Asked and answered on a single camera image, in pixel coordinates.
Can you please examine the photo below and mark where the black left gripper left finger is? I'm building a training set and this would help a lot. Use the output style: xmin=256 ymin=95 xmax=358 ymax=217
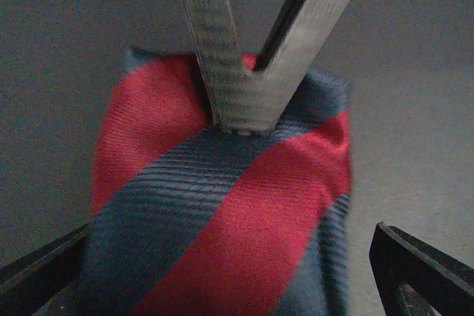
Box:
xmin=1 ymin=224 xmax=90 ymax=315

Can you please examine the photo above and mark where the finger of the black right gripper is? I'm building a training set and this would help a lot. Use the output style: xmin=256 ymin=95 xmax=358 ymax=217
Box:
xmin=248 ymin=0 xmax=350 ymax=132
xmin=182 ymin=0 xmax=256 ymax=133

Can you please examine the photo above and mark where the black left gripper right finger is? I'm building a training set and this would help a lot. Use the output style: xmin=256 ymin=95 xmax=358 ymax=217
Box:
xmin=369 ymin=222 xmax=473 ymax=315

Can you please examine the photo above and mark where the red navy striped tie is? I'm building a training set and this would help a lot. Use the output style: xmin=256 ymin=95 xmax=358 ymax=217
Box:
xmin=70 ymin=48 xmax=351 ymax=315

